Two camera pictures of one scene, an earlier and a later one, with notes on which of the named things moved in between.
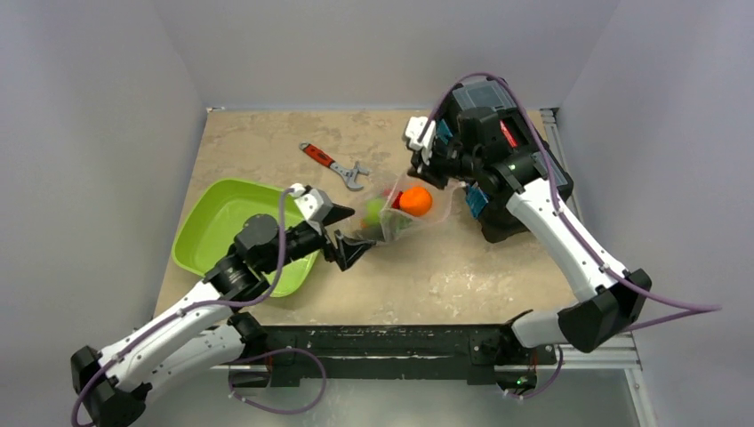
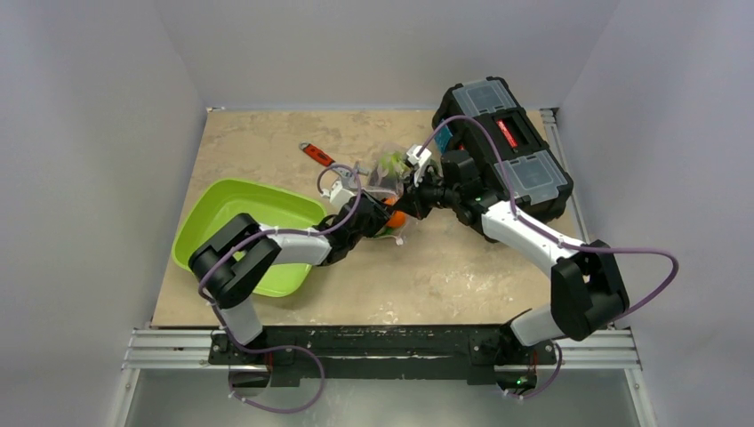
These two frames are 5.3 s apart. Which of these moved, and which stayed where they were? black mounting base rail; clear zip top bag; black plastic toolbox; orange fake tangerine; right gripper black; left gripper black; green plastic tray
Moved: right gripper black; clear zip top bag; left gripper black; orange fake tangerine
Stayed: black plastic toolbox; green plastic tray; black mounting base rail
